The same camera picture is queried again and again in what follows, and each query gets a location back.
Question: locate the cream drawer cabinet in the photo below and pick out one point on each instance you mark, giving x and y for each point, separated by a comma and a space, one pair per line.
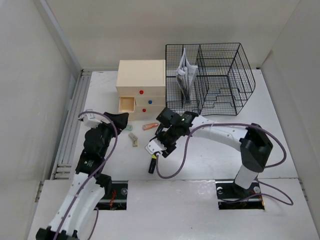
148, 76

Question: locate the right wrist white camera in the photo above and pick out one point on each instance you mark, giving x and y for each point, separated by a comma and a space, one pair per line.
154, 146

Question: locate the green transparent correction tape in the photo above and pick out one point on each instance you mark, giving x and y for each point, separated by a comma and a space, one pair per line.
129, 128

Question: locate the wrist white camera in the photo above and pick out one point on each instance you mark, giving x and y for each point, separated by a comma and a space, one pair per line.
89, 119
154, 146

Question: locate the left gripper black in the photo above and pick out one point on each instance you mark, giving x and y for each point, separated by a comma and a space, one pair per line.
121, 119

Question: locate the black wire mesh organizer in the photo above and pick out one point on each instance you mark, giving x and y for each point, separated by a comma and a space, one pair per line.
223, 82

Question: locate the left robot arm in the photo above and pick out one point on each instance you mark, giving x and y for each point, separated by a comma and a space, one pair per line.
89, 185

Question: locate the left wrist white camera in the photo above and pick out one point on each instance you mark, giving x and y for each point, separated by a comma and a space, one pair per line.
89, 119

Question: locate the white paper manual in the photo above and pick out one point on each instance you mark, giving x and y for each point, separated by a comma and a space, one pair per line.
185, 76

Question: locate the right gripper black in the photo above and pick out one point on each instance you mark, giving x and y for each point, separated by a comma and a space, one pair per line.
169, 148

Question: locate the yellow cap black highlighter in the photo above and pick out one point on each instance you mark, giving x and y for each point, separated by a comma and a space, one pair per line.
153, 163

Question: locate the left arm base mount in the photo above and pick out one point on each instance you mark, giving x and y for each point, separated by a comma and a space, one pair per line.
116, 199

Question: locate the small drawer yellow knob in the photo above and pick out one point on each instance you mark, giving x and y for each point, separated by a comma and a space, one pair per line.
127, 105

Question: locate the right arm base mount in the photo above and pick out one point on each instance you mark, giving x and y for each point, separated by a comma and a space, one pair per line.
232, 197

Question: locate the aluminium rail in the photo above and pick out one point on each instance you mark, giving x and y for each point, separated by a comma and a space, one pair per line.
62, 162

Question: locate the grey eraser with sleeve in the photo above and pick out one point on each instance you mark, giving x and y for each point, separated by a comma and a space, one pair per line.
134, 139

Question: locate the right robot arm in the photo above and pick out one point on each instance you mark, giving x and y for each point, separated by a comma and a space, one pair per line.
249, 139

